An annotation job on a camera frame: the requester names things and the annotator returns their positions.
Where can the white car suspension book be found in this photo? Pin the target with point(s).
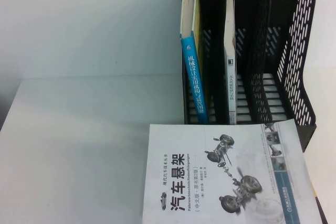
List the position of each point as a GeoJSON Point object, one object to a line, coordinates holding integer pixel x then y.
{"type": "Point", "coordinates": [183, 182]}

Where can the thick book with blue spine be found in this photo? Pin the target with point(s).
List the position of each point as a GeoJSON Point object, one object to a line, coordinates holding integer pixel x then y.
{"type": "Point", "coordinates": [195, 77]}

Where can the thin white book grey spine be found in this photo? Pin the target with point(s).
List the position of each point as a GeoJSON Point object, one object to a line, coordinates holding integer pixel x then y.
{"type": "Point", "coordinates": [230, 51]}

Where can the black perforated plastic book stand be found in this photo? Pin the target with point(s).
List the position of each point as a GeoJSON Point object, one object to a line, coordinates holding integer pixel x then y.
{"type": "Point", "coordinates": [288, 77]}

